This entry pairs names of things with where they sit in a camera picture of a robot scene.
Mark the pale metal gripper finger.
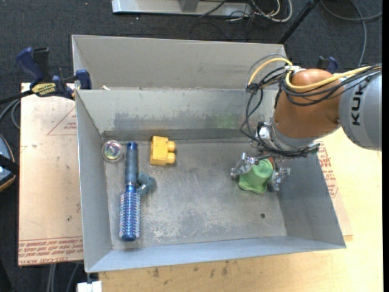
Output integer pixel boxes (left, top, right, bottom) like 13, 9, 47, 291
230, 152, 255, 180
269, 165, 291, 192

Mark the green plastic cup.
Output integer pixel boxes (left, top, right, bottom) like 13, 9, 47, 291
238, 158, 276, 195

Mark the grey metal bin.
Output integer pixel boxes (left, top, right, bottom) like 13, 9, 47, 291
71, 34, 347, 274

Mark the yellow toy building block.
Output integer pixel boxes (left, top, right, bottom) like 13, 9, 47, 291
150, 136, 177, 167

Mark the small grey rubber toy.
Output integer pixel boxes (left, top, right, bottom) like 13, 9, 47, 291
136, 172, 157, 196

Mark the clear round glass thing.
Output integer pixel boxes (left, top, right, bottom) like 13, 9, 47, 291
100, 139, 124, 163

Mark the brown cardboard board, red print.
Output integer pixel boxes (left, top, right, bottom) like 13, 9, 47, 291
18, 82, 354, 267

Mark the blue hairbrush with grey handle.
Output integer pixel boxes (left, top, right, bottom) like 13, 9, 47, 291
118, 141, 142, 242

